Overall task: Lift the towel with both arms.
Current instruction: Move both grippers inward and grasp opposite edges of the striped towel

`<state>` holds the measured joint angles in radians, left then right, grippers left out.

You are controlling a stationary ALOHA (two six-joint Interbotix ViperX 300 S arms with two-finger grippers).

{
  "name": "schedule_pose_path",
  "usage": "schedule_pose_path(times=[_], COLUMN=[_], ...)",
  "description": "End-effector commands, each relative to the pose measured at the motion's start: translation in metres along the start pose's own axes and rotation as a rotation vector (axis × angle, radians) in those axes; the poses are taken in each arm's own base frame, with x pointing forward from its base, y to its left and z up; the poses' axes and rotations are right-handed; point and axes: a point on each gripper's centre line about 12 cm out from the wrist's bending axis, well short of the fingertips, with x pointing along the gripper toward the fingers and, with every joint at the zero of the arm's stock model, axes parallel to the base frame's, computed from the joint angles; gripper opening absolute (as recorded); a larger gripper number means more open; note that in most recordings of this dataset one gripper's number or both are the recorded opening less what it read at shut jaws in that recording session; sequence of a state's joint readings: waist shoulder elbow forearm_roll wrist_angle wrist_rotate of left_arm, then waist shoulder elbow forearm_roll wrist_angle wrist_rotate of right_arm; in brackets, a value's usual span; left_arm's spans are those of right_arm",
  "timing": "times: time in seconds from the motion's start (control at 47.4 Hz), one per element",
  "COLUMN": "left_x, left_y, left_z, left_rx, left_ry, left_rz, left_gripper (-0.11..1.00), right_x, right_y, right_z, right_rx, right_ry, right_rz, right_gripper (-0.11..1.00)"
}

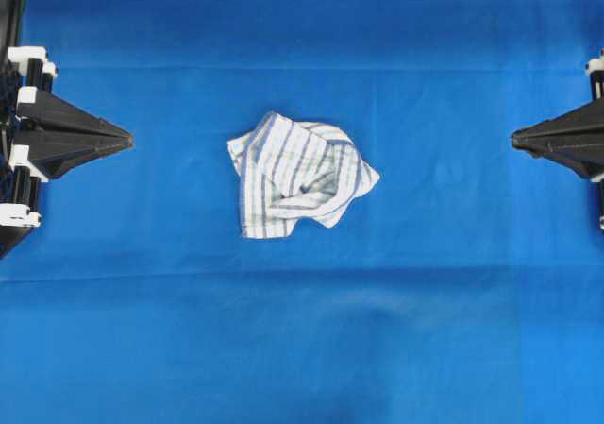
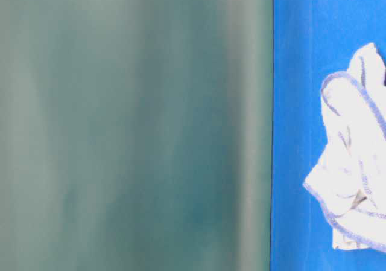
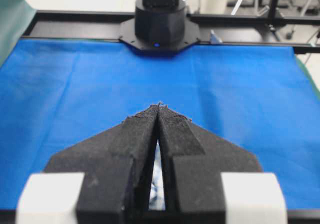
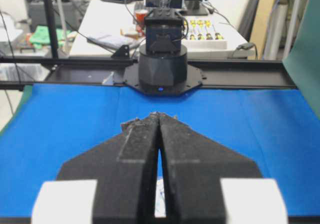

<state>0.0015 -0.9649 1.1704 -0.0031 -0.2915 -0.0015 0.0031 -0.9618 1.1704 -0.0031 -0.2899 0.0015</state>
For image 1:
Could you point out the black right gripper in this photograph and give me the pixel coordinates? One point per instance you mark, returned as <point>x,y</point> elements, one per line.
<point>586,119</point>

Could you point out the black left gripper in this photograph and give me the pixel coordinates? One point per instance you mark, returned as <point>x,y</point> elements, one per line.
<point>25,99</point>

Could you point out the white blue-striped towel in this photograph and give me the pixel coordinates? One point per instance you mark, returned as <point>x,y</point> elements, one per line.
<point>292,170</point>

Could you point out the blue table cloth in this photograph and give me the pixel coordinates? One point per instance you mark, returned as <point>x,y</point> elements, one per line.
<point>466,287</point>

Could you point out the black left arm base bracket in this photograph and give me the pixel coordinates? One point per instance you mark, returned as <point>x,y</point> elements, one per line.
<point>11,236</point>

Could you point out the black frame post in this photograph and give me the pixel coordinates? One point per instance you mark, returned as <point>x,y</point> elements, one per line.
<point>11,20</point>

